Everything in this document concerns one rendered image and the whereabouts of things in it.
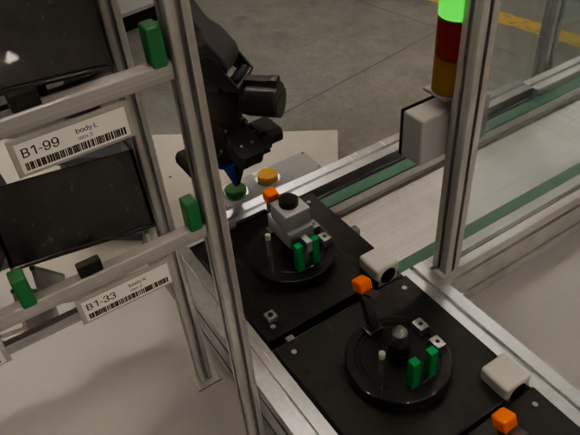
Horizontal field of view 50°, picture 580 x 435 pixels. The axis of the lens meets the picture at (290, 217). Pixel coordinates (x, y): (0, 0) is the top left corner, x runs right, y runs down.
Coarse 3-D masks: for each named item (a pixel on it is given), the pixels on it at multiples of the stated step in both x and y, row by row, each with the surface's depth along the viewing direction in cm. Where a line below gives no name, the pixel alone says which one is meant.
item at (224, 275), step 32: (96, 0) 57; (160, 0) 43; (192, 32) 45; (128, 64) 62; (192, 64) 46; (128, 96) 64; (192, 96) 49; (192, 128) 50; (192, 160) 52; (160, 192) 73; (160, 224) 75; (224, 224) 57; (224, 256) 60; (224, 288) 62; (192, 320) 88; (224, 320) 66; (192, 352) 92; (256, 416) 78
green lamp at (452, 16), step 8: (440, 0) 73; (448, 0) 72; (456, 0) 71; (464, 0) 71; (440, 8) 74; (448, 8) 72; (456, 8) 72; (440, 16) 74; (448, 16) 73; (456, 16) 72
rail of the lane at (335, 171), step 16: (384, 144) 125; (352, 160) 121; (368, 160) 121; (384, 160) 122; (400, 160) 125; (304, 176) 118; (320, 176) 119; (336, 176) 118; (352, 176) 120; (368, 176) 122; (304, 192) 115; (320, 192) 117; (240, 208) 113; (256, 208) 112; (240, 224) 108
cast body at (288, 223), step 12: (288, 192) 94; (276, 204) 93; (288, 204) 92; (300, 204) 93; (276, 216) 93; (288, 216) 91; (300, 216) 92; (276, 228) 95; (288, 228) 92; (300, 228) 93; (312, 228) 94; (288, 240) 93; (300, 240) 94
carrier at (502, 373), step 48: (384, 288) 95; (336, 336) 88; (384, 336) 85; (432, 336) 85; (336, 384) 83; (384, 384) 80; (432, 384) 79; (480, 384) 81; (528, 384) 81; (384, 432) 77; (432, 432) 77
